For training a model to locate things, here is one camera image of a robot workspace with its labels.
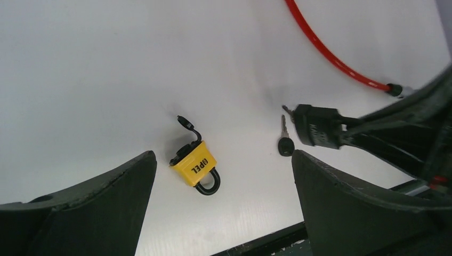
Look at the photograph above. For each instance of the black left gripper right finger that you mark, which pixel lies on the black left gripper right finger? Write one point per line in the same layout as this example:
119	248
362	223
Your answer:
345	215

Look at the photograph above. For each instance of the black key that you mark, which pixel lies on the black key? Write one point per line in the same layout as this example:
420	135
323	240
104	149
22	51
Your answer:
285	144

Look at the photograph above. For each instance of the black padlock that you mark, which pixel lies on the black padlock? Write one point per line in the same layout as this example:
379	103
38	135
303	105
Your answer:
318	126

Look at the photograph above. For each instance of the yellow padlock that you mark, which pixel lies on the yellow padlock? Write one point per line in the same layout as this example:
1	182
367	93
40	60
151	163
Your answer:
194	161

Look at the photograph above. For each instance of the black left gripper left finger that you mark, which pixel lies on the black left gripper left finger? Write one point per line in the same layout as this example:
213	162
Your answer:
100	216

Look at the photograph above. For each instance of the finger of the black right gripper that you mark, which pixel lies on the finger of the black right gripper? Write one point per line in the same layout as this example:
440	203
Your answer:
431	99
420	153

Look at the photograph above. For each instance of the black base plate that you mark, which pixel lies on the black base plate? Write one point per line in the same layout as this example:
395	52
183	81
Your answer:
293	240

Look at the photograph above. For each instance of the key bunch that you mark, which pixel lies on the key bunch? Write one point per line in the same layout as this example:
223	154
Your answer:
289	112

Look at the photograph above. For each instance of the red cable lock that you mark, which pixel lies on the red cable lock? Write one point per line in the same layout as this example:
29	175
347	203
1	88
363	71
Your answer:
395	90

